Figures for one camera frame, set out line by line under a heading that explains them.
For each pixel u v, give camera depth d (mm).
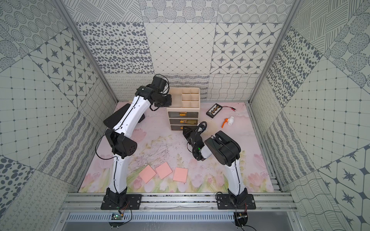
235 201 644
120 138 532
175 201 758
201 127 918
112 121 1005
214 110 1138
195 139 762
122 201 653
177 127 980
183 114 859
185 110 859
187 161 882
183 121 932
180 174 841
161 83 687
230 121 1041
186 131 925
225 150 555
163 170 843
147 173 841
